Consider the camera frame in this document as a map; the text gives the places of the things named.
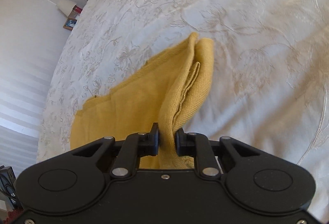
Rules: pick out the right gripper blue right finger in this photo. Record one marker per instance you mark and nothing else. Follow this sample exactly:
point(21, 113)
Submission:
point(198, 147)

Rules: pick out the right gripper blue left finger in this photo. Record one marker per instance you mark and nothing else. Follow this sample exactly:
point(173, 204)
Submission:
point(129, 152)

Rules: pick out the mustard yellow knit sweater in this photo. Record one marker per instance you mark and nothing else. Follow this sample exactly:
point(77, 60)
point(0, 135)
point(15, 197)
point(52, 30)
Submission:
point(168, 90)

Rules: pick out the white floral embroidered bedspread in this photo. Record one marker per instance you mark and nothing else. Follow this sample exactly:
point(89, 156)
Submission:
point(270, 82)

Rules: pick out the black device with display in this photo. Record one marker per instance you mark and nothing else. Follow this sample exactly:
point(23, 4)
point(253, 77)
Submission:
point(8, 191)

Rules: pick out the small framed picture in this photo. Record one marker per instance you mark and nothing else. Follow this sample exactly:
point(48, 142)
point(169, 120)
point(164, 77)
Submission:
point(70, 23)

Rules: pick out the red topped box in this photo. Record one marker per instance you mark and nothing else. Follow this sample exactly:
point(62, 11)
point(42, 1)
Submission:
point(76, 12)

